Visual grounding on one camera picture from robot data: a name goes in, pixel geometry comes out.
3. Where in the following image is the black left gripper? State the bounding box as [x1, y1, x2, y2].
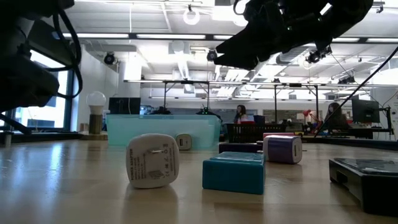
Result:
[0, 55, 60, 113]

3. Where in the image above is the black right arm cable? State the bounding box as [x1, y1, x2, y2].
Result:
[313, 45, 398, 138]

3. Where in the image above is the teal digital timer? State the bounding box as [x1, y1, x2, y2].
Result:
[201, 151, 266, 196]

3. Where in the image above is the black overhead light bar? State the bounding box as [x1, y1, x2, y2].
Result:
[62, 32, 398, 44]

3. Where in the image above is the black monitor on stand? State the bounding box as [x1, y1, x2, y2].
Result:
[351, 98, 381, 124]

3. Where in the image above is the white globe bulb lamp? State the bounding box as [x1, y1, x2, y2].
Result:
[85, 91, 107, 135]

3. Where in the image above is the purple USB wall charger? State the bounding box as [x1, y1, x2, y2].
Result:
[262, 134, 303, 165]

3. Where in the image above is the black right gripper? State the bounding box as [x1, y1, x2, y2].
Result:
[213, 0, 332, 71]

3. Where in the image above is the teal translucent plastic bin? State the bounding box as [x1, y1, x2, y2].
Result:
[106, 113, 222, 149]

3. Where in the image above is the black metal post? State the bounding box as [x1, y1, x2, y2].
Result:
[378, 106, 393, 135]

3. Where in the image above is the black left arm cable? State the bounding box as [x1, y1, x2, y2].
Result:
[52, 8, 83, 100]

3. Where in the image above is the black adapter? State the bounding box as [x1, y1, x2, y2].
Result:
[218, 142, 264, 154]

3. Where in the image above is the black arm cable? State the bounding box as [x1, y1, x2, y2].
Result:
[313, 45, 398, 138]
[52, 8, 83, 100]

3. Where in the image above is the pink charger with white face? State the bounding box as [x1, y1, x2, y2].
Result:
[126, 133, 180, 189]

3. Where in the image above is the black aluminium table frame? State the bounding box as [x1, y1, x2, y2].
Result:
[0, 113, 398, 150]

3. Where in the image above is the black digital timer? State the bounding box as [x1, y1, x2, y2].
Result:
[328, 157, 398, 217]

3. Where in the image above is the silver spiral air duct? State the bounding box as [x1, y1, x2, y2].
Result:
[275, 45, 310, 65]

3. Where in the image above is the black mesh basket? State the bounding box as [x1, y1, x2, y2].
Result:
[225, 123, 287, 147]

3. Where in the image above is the person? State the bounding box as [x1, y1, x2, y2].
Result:
[323, 101, 351, 131]
[233, 104, 249, 124]

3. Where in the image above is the white ring light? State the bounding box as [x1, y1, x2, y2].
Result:
[182, 6, 201, 26]

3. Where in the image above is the black computer monitor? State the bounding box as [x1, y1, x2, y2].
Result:
[108, 96, 142, 115]

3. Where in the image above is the small beige charger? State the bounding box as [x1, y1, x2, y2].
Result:
[174, 133, 193, 151]

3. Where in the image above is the dark window frame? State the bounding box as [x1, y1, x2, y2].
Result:
[0, 49, 75, 131]

